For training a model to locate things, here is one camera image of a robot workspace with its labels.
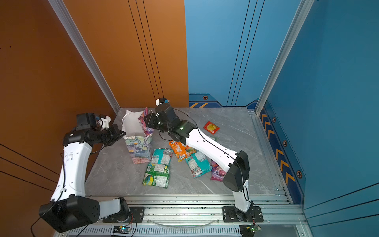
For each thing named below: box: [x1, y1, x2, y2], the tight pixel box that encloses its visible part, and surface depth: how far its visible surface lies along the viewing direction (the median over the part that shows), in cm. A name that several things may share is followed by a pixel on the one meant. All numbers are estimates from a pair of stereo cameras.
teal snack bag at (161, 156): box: [151, 147, 174, 165], surface depth 93 cm
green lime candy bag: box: [142, 162, 171, 189], surface depth 85 cm
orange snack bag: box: [168, 140, 197, 162], surface depth 95 cm
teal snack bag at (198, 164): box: [184, 151, 213, 179], surface depth 90 cm
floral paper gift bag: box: [121, 110, 153, 164], surface depth 81 cm
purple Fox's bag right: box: [210, 159, 227, 182], surface depth 86 cm
